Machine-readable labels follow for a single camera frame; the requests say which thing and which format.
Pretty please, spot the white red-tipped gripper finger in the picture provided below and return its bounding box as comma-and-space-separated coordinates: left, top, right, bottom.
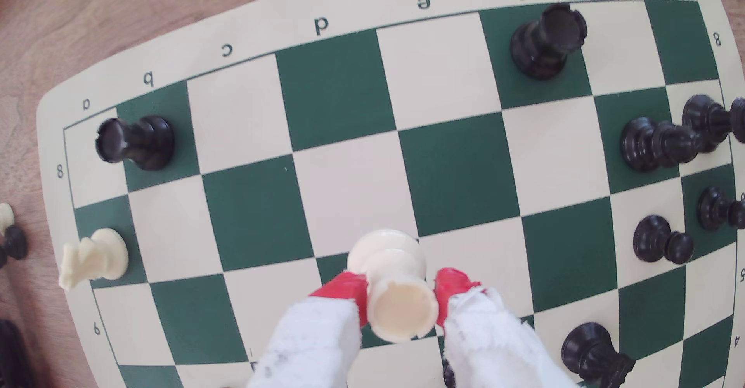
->
247, 270, 369, 388
434, 267, 578, 388

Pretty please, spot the white rook chess piece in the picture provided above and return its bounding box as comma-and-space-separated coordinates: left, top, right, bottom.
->
347, 229, 440, 343

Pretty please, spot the black knight chess piece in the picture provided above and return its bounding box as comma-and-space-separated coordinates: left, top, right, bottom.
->
561, 322, 636, 388

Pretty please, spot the green white chess mat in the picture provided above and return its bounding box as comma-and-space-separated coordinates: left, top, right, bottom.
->
36, 0, 745, 388

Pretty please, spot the white knight chess piece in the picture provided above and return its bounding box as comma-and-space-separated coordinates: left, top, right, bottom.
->
58, 228, 129, 291

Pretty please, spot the black bishop chess piece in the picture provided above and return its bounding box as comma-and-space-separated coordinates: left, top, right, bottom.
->
620, 116, 703, 173

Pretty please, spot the black rook chess piece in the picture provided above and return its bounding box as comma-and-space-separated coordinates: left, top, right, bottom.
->
95, 115, 175, 171
510, 3, 589, 81

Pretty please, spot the black king chess piece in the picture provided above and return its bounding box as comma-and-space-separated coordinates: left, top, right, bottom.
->
682, 94, 745, 154

